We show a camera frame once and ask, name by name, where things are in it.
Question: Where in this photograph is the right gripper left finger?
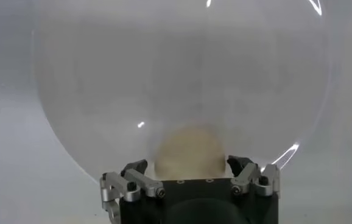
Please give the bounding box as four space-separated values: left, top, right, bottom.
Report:
99 159 166 224

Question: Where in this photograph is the round white plate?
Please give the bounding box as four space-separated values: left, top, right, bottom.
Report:
32 0 332 186

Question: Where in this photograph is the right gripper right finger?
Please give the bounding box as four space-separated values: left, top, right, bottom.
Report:
226 155 281 198

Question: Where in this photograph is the white steamed baozi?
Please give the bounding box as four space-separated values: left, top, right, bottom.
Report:
153 125 227 181

